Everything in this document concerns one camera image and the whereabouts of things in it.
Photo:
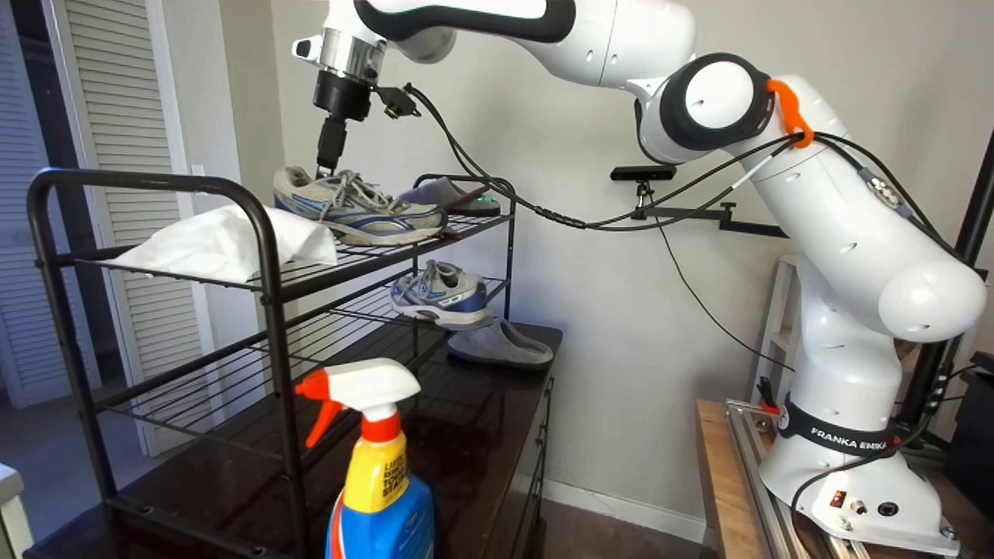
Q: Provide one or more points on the white blue sneaker middle shelf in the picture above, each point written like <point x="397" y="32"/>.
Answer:
<point x="442" y="293"/>

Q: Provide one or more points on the white blue running shoe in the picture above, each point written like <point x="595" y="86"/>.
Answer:
<point x="355" y="210"/>

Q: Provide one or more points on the black camera on wall arm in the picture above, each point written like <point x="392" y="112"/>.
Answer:
<point x="717" y="210"/>

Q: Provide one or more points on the grey slipper on cabinet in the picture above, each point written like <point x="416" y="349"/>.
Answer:
<point x="501" y="342"/>

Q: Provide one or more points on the blue yellow spray bottle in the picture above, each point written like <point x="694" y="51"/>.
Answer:
<point x="383" y="510"/>

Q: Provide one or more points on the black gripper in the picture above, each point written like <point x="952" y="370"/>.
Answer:
<point x="343" y="102"/>

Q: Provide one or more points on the dark wooden cabinet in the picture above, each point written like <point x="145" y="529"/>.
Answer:
<point x="477" y="440"/>

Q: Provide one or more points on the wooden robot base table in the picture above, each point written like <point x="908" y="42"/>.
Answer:
<point x="741" y="518"/>

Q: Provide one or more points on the white crumpled cloth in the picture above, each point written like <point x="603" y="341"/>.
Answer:
<point x="221" y="246"/>

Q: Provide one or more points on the grey slipper on top shelf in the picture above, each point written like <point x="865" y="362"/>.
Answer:
<point x="445" y="193"/>

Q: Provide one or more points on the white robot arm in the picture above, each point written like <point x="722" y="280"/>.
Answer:
<point x="866" y="274"/>

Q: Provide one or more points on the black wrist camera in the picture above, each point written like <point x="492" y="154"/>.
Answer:
<point x="397" y="104"/>

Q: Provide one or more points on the black metal shoe rack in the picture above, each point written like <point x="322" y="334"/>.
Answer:
<point x="310" y="316"/>

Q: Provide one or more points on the white louvered door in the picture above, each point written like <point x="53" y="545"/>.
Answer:
<point x="109" y="75"/>

